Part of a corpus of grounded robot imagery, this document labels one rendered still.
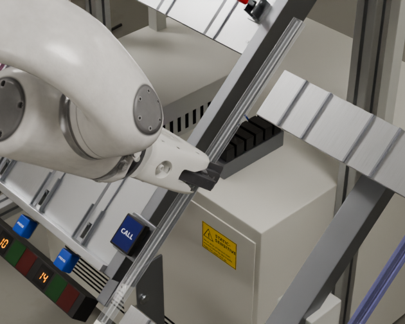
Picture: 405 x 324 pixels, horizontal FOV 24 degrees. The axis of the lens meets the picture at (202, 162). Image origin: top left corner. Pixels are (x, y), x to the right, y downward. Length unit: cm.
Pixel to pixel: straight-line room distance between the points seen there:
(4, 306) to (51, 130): 157
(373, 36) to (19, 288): 126
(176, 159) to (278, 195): 72
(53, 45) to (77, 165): 15
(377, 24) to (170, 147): 63
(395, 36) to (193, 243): 53
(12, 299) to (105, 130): 161
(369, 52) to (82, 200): 52
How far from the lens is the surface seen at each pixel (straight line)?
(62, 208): 149
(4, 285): 245
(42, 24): 80
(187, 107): 183
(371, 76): 157
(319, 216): 173
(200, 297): 186
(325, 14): 364
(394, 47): 170
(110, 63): 81
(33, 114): 84
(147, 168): 96
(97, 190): 145
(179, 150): 98
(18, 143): 85
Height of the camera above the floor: 167
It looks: 36 degrees down
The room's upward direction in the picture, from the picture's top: straight up
